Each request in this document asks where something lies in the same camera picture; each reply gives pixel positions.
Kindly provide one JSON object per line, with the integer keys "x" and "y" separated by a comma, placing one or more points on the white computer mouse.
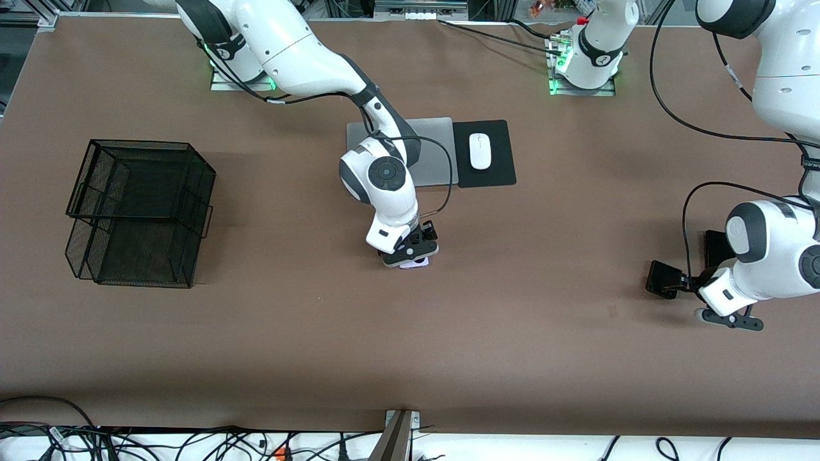
{"x": 480, "y": 152}

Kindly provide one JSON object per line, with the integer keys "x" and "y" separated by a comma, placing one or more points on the aluminium frame corner bracket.
{"x": 48, "y": 20}

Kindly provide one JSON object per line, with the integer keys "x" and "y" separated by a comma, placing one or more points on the silver closed laptop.
{"x": 432, "y": 128}

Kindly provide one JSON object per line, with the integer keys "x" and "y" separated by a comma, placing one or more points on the white power strip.
{"x": 419, "y": 14}

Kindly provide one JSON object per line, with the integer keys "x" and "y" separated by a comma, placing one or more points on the black mesh two-tier tray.
{"x": 141, "y": 211}

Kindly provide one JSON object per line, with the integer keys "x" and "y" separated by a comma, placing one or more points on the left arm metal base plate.
{"x": 583, "y": 92}

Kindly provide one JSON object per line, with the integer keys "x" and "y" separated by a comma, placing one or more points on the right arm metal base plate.
{"x": 224, "y": 86}

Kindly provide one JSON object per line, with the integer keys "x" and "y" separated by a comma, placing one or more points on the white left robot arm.
{"x": 788, "y": 64}

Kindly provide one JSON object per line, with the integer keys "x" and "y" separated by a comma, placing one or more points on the aluminium camera post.
{"x": 394, "y": 442}

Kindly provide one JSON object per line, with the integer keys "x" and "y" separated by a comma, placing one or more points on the black mouse pad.
{"x": 503, "y": 153}

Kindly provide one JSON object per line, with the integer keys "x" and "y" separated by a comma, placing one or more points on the black slab smartphone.
{"x": 714, "y": 246}

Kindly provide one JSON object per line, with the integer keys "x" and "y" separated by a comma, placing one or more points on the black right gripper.
{"x": 427, "y": 231}

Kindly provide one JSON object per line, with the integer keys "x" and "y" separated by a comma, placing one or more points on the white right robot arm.
{"x": 301, "y": 51}

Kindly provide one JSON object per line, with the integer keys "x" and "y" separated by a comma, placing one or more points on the black flip phone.
{"x": 663, "y": 278}

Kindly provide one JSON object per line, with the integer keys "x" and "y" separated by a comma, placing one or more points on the lilac flip phone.
{"x": 413, "y": 264}

